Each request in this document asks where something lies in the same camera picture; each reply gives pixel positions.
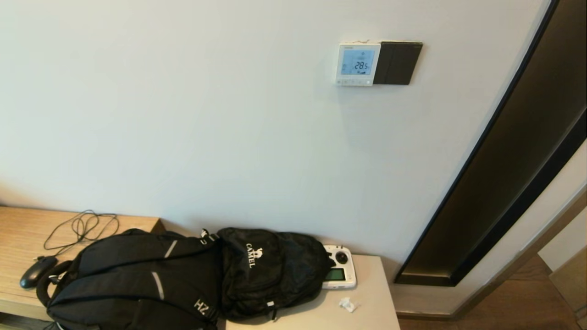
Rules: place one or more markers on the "white wall thermostat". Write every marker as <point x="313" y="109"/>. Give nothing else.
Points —
<point x="357" y="64"/>

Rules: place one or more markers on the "black Camel logo backpack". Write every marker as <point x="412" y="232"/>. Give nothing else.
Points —
<point x="275" y="275"/>

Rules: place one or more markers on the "white remote controller with screen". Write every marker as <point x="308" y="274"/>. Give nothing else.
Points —
<point x="347" y="277"/>

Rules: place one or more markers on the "crumpled white paper scrap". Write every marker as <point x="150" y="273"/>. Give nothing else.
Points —
<point x="348" y="304"/>

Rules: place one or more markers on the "large black grey-striped backpack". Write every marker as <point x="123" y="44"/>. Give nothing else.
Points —
<point x="119" y="284"/>

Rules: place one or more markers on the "black computer mouse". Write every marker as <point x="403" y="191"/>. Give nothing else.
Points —
<point x="36" y="271"/>

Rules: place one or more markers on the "light wooden desk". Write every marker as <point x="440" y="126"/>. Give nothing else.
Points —
<point x="18" y="229"/>

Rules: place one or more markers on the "black wall switch panel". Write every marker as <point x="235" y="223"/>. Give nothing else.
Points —
<point x="399" y="63"/>

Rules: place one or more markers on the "beige door frame trim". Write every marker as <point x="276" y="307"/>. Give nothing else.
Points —
<point x="504" y="270"/>

